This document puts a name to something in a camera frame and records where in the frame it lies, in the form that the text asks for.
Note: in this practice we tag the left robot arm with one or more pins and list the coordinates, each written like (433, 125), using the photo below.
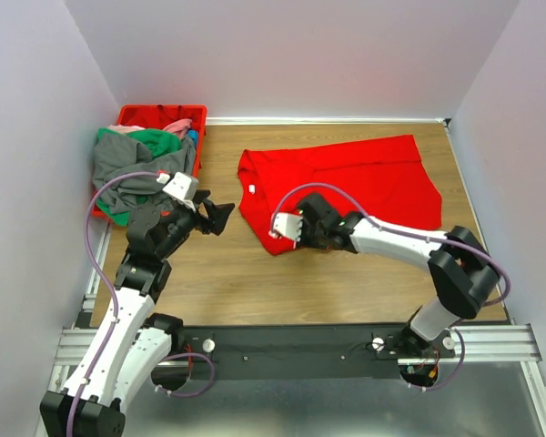
(132, 339)

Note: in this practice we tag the green t shirt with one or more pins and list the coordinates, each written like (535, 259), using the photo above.
(159, 139)

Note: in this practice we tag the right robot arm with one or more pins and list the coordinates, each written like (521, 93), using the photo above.
(461, 271)

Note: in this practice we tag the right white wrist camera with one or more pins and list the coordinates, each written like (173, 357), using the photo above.
(287, 226)

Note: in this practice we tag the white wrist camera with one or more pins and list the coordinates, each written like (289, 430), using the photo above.
(180, 187)
(287, 226)

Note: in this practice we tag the red plastic bin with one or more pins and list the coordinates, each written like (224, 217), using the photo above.
(130, 163)

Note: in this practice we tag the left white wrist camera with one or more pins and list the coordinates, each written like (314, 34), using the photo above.
(180, 187)

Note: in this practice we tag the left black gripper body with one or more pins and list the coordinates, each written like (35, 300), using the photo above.
(180, 223)

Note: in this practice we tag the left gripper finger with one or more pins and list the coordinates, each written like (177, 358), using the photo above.
(217, 216)
(201, 200)

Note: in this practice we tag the blue garment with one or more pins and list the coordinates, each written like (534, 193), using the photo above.
(193, 134)

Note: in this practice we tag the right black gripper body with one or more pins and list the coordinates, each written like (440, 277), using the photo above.
(312, 237)

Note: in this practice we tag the grey t shirt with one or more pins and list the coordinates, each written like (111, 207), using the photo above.
(136, 168)

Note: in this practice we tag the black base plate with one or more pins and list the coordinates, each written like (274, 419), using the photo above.
(299, 352)

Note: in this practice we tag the red t shirt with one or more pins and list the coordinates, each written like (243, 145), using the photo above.
(385, 175)

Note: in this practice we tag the pink t shirt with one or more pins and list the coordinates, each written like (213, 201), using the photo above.
(178, 128)

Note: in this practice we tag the aluminium frame rail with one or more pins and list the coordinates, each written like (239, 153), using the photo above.
(471, 342)

